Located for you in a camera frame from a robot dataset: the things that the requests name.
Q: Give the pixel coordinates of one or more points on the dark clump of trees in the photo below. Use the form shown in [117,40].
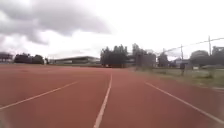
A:
[115,58]

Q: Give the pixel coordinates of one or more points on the tall clump of trees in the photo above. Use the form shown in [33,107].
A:
[143,59]

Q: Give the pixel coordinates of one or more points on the grandstand with flat roof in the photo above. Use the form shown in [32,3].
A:
[76,60]

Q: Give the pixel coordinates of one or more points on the red running track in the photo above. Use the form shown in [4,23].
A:
[133,100]

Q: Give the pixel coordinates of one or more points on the white painted lane lines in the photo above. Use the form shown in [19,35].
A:
[103,105]

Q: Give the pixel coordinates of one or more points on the grass strip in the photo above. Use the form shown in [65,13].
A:
[186,76]

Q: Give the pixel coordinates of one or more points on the low row of trees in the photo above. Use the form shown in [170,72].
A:
[26,59]

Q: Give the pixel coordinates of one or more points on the round dark tree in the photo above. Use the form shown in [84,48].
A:
[200,57]

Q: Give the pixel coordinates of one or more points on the building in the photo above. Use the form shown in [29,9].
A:
[5,57]

